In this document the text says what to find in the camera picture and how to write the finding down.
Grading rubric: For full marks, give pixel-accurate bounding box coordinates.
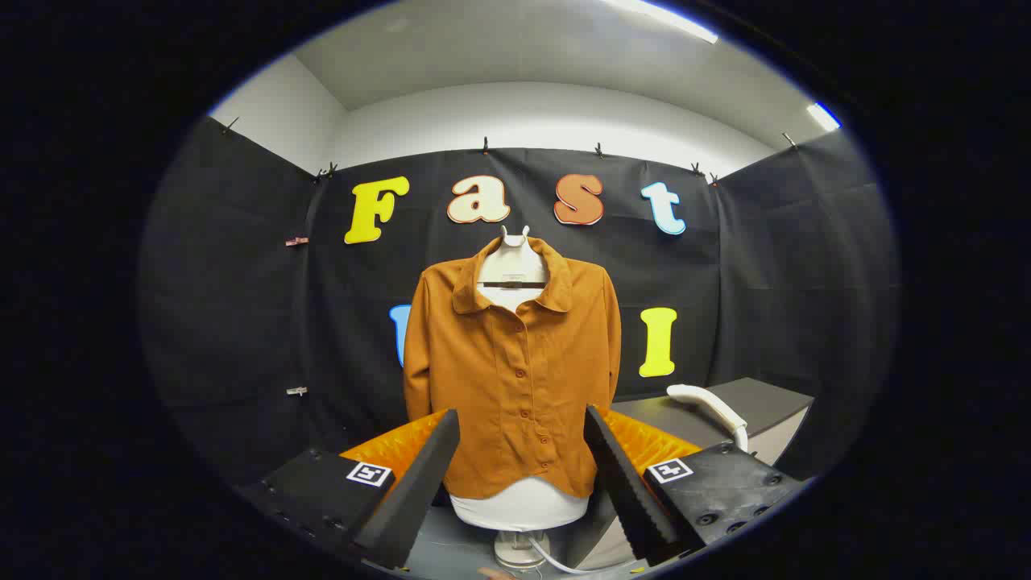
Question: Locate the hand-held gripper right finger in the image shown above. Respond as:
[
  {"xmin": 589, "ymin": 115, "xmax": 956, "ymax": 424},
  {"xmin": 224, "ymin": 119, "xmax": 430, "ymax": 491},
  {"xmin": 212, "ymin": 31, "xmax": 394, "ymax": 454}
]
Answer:
[{"xmin": 583, "ymin": 404, "xmax": 809, "ymax": 567}]

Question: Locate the row of black clips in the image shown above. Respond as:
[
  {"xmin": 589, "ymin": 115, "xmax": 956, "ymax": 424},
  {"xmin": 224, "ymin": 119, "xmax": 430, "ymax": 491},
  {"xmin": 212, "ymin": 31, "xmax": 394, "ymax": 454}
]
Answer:
[{"xmin": 222, "ymin": 117, "xmax": 798, "ymax": 184}]

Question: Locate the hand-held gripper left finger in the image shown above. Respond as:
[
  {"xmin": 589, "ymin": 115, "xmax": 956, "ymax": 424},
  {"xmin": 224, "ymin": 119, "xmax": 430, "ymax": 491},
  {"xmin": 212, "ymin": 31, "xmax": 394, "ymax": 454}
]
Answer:
[{"xmin": 234, "ymin": 408, "xmax": 462, "ymax": 571}]

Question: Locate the black backdrop cloth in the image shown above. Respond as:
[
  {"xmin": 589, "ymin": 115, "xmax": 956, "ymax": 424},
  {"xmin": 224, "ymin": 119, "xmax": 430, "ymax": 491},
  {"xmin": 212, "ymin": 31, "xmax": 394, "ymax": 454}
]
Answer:
[{"xmin": 139, "ymin": 117, "xmax": 899, "ymax": 516}]

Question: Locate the mannequin stand base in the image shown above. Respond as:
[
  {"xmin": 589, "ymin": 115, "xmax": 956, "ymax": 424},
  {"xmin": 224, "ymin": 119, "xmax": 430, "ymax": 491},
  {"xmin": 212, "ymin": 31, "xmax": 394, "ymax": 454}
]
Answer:
[{"xmin": 494, "ymin": 530, "xmax": 553, "ymax": 571}]

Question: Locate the grey side table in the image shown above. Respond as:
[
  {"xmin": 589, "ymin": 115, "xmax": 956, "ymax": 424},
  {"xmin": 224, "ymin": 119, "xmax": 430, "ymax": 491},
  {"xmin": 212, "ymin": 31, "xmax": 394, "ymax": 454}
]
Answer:
[{"xmin": 610, "ymin": 377, "xmax": 814, "ymax": 468}]

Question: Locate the white mannequin torso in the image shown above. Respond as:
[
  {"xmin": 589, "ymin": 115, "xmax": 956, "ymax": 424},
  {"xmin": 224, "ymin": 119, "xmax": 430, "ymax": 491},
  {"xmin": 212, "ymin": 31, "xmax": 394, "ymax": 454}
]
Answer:
[{"xmin": 449, "ymin": 286, "xmax": 590, "ymax": 532}]

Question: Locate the long ceiling light strip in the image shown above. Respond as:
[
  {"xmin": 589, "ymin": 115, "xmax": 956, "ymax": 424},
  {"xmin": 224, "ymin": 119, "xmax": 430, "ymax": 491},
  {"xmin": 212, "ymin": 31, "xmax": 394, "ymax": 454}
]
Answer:
[{"xmin": 600, "ymin": 0, "xmax": 719, "ymax": 44}]

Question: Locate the white cable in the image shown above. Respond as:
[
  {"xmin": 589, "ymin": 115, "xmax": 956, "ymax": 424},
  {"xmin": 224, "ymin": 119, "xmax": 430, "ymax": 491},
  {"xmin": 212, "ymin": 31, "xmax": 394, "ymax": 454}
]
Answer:
[{"xmin": 524, "ymin": 534, "xmax": 637, "ymax": 576}]

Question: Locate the white garment steamer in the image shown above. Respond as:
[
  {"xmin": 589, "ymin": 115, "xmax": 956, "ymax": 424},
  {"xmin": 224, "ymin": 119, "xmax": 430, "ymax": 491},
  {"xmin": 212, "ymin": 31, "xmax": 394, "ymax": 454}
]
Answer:
[{"xmin": 667, "ymin": 384, "xmax": 750, "ymax": 454}]

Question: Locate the orange-brown button shirt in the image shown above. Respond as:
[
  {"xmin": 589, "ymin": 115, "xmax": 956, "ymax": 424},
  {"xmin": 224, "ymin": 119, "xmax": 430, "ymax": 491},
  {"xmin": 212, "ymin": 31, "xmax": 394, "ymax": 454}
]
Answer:
[{"xmin": 403, "ymin": 236, "xmax": 623, "ymax": 500}]

